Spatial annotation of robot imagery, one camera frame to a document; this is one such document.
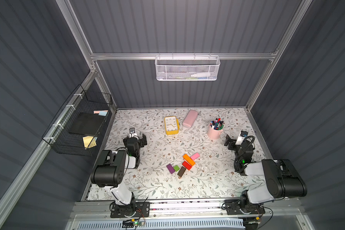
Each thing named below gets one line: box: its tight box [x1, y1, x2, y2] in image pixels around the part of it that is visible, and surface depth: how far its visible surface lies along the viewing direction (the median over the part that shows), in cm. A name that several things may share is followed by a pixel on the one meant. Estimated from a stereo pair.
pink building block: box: [190, 152, 200, 161], surface depth 95 cm
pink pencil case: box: [182, 109, 199, 128], surface depth 114 cm
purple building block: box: [166, 163, 176, 175], surface depth 89 cm
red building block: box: [182, 160, 193, 171], surface depth 91 cm
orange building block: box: [182, 153, 196, 167], surface depth 93 cm
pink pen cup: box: [207, 117, 226, 140], surface depth 96 cm
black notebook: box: [69, 112, 107, 137], surface depth 74 cm
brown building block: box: [177, 166, 187, 178], surface depth 88 cm
